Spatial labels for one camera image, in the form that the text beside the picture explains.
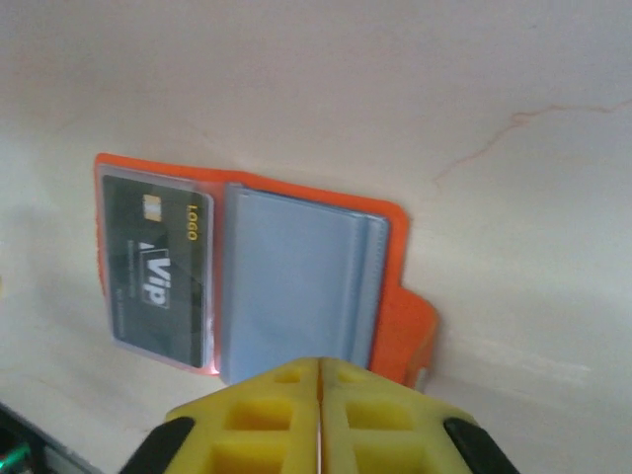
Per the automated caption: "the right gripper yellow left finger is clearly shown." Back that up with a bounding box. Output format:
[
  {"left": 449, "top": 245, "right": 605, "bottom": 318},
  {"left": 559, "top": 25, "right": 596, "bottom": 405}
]
[{"left": 118, "top": 357, "right": 323, "bottom": 474}]

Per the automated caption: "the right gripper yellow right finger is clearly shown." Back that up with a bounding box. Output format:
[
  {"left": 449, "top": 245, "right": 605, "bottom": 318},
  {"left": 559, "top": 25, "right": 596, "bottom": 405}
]
[{"left": 321, "top": 357, "right": 520, "bottom": 474}]

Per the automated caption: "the orange card holder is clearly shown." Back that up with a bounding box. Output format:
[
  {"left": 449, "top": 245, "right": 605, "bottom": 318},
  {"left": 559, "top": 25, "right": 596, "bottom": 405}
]
[{"left": 93, "top": 151, "right": 440, "bottom": 394}]

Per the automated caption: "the black VIP card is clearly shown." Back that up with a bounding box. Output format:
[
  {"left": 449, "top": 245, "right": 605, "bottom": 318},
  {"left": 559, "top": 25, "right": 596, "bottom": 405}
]
[{"left": 102, "top": 175, "right": 215, "bottom": 369}]

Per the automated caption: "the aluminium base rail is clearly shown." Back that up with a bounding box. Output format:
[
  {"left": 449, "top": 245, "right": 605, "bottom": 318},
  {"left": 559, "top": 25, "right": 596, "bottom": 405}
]
[{"left": 19, "top": 428, "right": 106, "bottom": 474}]

